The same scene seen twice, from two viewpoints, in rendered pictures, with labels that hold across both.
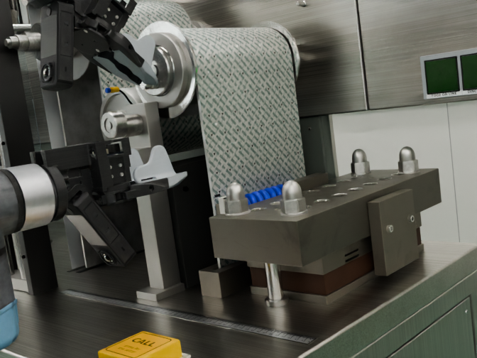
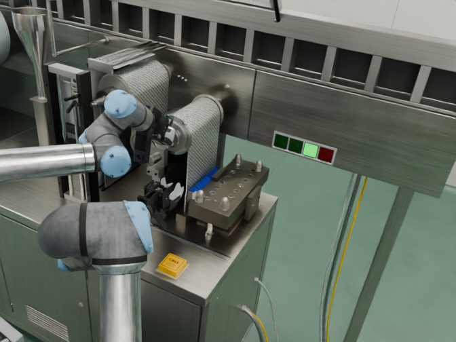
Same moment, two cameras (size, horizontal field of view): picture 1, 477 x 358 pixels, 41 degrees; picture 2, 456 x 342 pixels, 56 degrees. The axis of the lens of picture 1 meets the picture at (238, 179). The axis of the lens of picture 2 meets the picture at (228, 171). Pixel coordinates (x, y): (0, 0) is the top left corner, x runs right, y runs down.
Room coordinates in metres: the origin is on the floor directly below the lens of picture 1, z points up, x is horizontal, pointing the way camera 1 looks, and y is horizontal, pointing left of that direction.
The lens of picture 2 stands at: (-0.32, 0.38, 1.93)
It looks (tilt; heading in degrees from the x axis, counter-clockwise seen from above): 31 degrees down; 339
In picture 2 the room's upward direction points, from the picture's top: 6 degrees clockwise
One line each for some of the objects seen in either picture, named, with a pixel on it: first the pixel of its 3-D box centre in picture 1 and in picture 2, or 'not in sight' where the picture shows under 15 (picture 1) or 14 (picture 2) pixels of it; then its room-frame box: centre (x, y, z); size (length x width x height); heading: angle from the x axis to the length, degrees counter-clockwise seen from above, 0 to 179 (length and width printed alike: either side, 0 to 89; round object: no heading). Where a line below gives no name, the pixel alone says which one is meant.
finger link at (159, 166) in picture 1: (161, 166); (177, 189); (0.86, 0.10, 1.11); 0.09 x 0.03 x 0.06; 127
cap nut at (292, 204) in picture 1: (292, 197); (224, 202); (0.84, -0.07, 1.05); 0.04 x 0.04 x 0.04
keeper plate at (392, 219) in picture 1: (395, 231); (253, 203); (0.93, -0.22, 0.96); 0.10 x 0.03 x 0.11; 136
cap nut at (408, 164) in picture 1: (407, 159); (258, 165); (1.07, -0.29, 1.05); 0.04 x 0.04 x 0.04
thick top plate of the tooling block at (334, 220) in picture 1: (336, 209); (231, 189); (0.98, -0.15, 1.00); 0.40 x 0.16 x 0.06; 136
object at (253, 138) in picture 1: (257, 148); (202, 160); (1.04, -0.04, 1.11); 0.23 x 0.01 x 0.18; 136
